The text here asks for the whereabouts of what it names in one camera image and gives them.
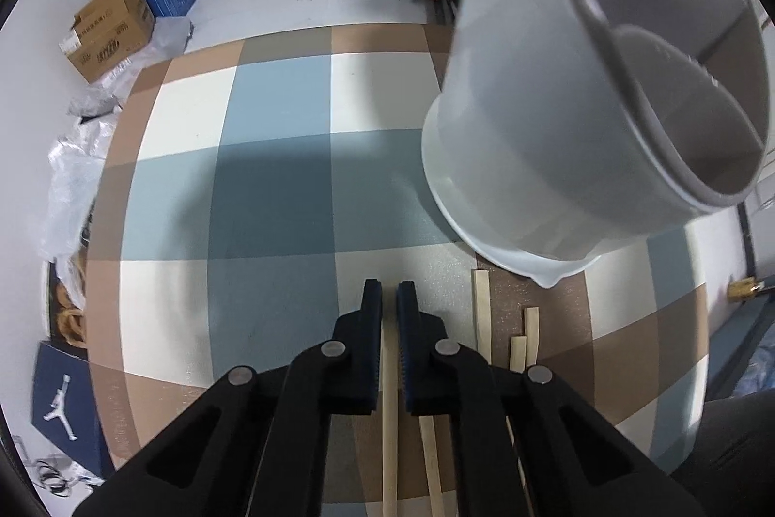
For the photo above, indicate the navy shoe box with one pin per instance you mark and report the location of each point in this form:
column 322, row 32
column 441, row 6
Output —
column 66, row 402

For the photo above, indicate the pale bamboo chopstick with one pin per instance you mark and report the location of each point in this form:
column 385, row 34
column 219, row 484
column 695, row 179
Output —
column 531, row 335
column 482, row 311
column 518, row 353
column 431, row 468
column 390, row 462

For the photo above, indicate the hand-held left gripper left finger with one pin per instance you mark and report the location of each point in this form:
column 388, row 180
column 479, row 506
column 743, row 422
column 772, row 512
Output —
column 370, row 359

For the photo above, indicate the brown cardboard box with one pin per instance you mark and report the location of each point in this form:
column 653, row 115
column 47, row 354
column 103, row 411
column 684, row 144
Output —
column 109, row 32

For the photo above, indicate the blue printed cloth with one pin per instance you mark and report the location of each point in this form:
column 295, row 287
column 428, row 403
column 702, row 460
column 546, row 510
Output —
column 748, row 353

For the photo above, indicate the white plastic utensil holder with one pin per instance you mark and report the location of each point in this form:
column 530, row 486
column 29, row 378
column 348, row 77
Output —
column 533, row 99

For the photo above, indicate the clear crumpled plastic bag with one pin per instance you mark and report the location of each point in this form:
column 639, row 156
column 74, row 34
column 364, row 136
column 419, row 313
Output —
column 66, row 178

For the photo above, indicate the checkered floor mat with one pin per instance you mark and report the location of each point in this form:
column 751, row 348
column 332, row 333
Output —
column 272, row 190

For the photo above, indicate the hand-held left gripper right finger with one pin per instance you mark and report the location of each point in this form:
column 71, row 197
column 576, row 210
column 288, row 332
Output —
column 409, row 359

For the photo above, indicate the grey plastic parcel bag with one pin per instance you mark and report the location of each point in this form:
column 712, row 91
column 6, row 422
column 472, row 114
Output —
column 169, row 35

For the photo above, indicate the person's dark trouser leg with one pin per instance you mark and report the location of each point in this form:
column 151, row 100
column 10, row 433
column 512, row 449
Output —
column 726, row 456

